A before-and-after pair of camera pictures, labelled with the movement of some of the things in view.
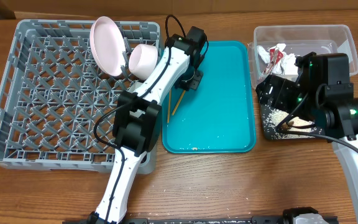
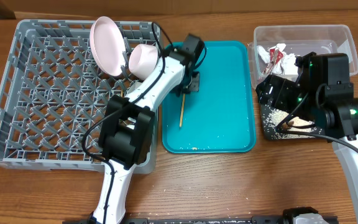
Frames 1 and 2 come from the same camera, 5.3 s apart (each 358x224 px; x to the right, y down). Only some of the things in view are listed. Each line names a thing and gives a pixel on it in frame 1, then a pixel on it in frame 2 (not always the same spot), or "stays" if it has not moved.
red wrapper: x=276 y=56 stays
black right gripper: x=283 y=89 stays
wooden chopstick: x=178 y=102 to x=182 y=109
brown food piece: x=289 y=124 stays
